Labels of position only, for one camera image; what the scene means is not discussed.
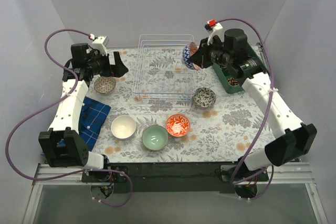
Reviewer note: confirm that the orange floral bowl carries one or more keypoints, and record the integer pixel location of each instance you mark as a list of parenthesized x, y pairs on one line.
[(178, 125)]

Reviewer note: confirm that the blue plaid cloth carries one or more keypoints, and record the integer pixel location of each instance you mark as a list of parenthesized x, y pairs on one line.
[(90, 119)]

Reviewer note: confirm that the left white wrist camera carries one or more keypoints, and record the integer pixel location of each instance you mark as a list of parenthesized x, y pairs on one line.
[(99, 43)]

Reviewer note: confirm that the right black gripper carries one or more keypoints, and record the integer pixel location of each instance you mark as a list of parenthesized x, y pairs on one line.
[(206, 55)]

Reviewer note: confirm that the celadon green bowl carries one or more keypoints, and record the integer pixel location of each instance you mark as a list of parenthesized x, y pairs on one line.
[(155, 137)]

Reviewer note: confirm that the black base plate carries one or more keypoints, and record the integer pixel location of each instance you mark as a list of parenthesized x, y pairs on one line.
[(178, 176)]

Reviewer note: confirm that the black white leaf bowl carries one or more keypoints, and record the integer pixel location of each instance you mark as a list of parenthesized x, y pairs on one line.
[(204, 98)]

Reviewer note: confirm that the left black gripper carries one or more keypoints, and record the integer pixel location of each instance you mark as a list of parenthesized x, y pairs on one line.
[(112, 65)]

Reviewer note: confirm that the green divided organizer tray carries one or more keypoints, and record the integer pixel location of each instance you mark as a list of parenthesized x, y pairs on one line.
[(230, 85)]

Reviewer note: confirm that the blue zigzag red-inside bowl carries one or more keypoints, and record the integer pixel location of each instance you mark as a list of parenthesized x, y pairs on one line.
[(188, 51)]

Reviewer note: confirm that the brown patterned small bowl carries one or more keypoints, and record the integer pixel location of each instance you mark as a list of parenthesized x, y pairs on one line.
[(104, 85)]

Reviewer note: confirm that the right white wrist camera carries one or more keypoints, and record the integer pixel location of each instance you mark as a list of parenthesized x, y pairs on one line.
[(214, 29)]

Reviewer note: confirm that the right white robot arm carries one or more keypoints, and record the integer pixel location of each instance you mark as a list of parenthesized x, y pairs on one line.
[(293, 138)]

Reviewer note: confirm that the aluminium frame rail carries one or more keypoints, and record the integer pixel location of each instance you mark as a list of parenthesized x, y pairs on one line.
[(287, 194)]

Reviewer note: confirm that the white wire dish rack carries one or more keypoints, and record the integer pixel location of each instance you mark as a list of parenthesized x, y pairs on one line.
[(160, 73)]

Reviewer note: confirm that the floral table mat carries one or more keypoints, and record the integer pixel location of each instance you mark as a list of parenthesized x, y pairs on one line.
[(222, 132)]

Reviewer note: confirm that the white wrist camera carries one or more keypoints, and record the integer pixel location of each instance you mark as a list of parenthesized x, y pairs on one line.
[(214, 29), (99, 43)]

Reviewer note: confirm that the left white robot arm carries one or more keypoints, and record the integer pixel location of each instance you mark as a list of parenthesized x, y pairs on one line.
[(61, 144)]

